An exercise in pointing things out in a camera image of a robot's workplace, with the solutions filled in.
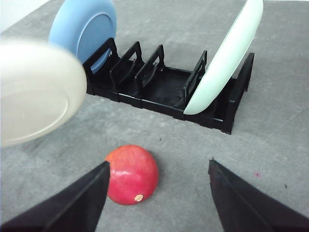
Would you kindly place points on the light green plate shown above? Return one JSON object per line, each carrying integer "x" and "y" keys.
{"x": 227, "y": 58}

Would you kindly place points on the black plastic dish rack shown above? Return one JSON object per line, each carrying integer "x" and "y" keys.
{"x": 157, "y": 87}

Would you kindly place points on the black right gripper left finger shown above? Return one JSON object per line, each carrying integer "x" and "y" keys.
{"x": 76, "y": 208}

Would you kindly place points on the white plate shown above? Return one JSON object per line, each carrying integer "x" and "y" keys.
{"x": 39, "y": 89}

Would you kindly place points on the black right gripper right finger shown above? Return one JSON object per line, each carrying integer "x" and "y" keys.
{"x": 244, "y": 207}

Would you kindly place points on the blue plate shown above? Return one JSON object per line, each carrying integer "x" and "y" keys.
{"x": 84, "y": 26}

